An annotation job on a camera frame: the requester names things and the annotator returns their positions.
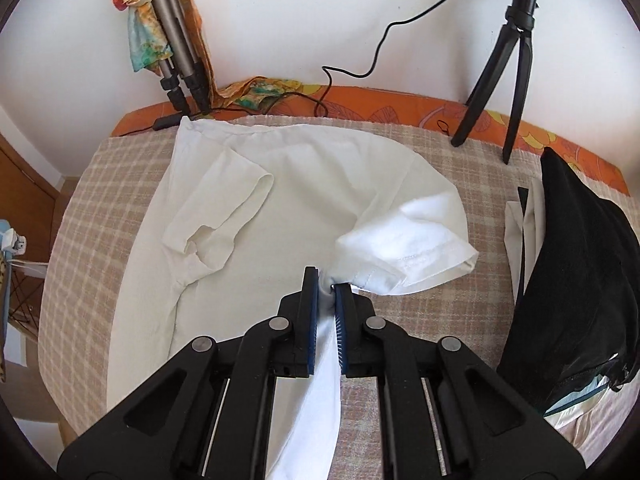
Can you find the white garment with dark trim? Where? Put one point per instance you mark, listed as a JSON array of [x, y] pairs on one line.
[[515, 230]]

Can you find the grey folded tripod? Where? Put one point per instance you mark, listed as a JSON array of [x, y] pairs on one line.
[[170, 25]]

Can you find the white t-shirt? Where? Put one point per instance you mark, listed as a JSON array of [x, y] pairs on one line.
[[300, 185]]

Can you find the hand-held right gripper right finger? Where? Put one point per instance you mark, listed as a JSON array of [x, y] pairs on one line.
[[341, 320]]

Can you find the small black tripod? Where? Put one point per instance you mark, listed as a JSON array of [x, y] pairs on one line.
[[522, 20]]

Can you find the black garment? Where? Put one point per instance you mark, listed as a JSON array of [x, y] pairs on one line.
[[575, 260]]

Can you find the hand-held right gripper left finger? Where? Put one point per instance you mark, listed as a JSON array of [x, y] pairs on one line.
[[312, 310]]

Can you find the colourful patterned scarf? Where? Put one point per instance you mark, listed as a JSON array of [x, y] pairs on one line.
[[142, 45]]

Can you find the beige checkered blanket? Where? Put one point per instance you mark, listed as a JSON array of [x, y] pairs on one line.
[[90, 235]]

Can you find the wooden door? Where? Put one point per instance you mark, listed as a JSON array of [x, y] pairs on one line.
[[25, 185]]

